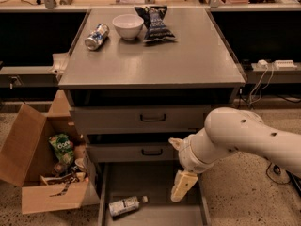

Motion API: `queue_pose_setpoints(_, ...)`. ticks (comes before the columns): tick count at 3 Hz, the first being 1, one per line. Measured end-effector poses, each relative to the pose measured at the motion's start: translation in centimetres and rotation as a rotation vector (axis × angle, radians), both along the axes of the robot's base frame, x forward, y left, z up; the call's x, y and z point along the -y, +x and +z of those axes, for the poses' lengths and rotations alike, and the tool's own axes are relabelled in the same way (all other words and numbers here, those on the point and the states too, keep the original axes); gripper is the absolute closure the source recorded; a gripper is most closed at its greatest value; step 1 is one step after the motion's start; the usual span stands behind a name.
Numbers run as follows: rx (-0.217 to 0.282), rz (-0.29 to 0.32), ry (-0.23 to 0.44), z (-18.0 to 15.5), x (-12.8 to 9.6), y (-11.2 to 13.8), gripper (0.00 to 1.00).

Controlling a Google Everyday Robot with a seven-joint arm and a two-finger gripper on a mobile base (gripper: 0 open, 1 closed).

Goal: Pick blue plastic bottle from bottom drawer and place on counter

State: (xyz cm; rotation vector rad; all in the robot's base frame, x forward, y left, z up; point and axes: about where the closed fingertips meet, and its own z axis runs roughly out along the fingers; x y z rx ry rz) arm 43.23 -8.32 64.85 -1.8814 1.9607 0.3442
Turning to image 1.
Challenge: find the silver blue soda can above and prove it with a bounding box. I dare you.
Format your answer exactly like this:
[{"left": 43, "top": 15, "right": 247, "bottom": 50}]
[{"left": 85, "top": 24, "right": 110, "bottom": 51}]

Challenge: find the grey drawer cabinet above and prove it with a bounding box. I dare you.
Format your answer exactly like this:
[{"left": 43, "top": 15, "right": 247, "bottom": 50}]
[{"left": 57, "top": 7, "right": 246, "bottom": 226}]

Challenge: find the green snack bag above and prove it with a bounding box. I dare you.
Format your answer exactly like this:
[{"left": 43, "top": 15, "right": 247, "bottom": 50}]
[{"left": 48, "top": 134, "right": 74, "bottom": 166}]

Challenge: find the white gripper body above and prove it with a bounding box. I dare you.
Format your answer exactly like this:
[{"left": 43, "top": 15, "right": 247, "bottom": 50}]
[{"left": 178, "top": 135, "right": 206, "bottom": 174}]

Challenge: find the grey bottom drawer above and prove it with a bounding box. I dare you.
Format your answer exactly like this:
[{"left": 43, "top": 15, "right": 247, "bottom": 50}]
[{"left": 98, "top": 161, "right": 211, "bottom": 226}]

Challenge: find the grey drawer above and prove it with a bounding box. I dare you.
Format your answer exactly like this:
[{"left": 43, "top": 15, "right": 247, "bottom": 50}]
[
  {"left": 98, "top": 161, "right": 211, "bottom": 226},
  {"left": 87, "top": 142, "right": 178, "bottom": 162},
  {"left": 71, "top": 105, "right": 213, "bottom": 135}
]

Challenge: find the brown cardboard box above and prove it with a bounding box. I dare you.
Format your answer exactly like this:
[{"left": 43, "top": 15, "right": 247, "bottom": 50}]
[{"left": 0, "top": 90, "right": 99, "bottom": 214}]

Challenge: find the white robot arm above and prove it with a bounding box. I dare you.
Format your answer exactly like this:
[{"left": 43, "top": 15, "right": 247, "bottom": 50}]
[{"left": 168, "top": 107, "right": 301, "bottom": 202}]

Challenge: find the white bowl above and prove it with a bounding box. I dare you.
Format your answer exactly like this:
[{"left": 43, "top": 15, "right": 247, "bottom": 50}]
[{"left": 112, "top": 14, "right": 144, "bottom": 40}]

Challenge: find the black bar on floor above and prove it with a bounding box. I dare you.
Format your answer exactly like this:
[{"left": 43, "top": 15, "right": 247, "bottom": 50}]
[{"left": 287, "top": 172, "right": 301, "bottom": 197}]

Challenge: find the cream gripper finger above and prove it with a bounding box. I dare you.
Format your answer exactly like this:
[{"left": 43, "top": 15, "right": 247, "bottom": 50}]
[
  {"left": 168, "top": 137, "right": 182, "bottom": 151},
  {"left": 170, "top": 170, "right": 198, "bottom": 202}
]

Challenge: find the white plug adapter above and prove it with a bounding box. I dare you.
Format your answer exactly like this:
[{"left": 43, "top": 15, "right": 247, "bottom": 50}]
[{"left": 257, "top": 59, "right": 268, "bottom": 69}]

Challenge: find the grey middle drawer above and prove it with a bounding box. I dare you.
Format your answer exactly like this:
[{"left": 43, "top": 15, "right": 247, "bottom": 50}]
[{"left": 87, "top": 142, "right": 178, "bottom": 162}]

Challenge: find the black cable on floor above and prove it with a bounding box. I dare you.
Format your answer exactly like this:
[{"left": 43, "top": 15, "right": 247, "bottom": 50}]
[{"left": 265, "top": 162, "right": 293, "bottom": 186}]

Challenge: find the grey top drawer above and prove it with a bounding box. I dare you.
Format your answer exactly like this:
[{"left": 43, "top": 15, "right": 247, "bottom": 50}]
[{"left": 71, "top": 105, "right": 213, "bottom": 135}]

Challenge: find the white power strip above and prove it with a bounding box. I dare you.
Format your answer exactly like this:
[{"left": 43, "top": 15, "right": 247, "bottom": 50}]
[{"left": 274, "top": 60, "right": 296, "bottom": 69}]

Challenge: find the dark blue chip bag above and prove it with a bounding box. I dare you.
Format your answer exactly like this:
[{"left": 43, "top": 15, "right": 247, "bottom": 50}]
[{"left": 135, "top": 6, "right": 176, "bottom": 43}]

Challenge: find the blue labelled plastic bottle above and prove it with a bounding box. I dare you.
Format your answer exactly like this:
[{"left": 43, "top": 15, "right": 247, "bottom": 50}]
[{"left": 108, "top": 196, "right": 149, "bottom": 218}]

